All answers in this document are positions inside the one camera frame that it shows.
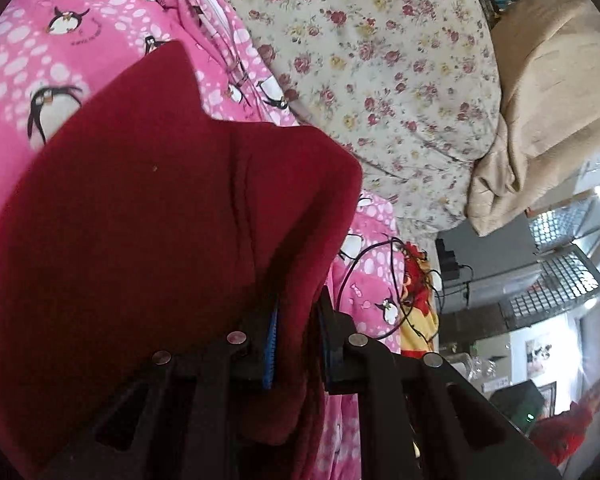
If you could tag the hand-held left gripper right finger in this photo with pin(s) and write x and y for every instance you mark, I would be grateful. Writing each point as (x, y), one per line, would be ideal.
(331, 355)

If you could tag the pink penguin print blanket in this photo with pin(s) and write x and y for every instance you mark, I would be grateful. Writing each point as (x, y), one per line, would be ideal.
(25, 35)

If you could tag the black box with green light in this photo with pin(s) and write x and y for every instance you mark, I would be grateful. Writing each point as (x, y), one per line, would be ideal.
(517, 405)

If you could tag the wall poster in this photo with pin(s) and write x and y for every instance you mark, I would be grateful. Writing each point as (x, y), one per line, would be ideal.
(539, 357)

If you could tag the floral cream pillow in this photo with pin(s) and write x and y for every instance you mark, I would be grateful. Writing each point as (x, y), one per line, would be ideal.
(380, 85)

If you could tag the beige cloth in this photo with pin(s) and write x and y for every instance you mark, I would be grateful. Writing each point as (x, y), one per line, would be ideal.
(555, 85)

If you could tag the yellow red cartoon blanket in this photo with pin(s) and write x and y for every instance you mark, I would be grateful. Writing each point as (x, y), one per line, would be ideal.
(420, 331)

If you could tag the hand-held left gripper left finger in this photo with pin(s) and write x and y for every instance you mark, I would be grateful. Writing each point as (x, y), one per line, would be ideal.
(271, 350)

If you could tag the black power adapter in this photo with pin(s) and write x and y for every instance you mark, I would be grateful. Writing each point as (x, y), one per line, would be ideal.
(450, 265)

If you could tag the dark red sweater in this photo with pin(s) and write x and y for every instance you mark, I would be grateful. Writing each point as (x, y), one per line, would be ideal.
(140, 240)

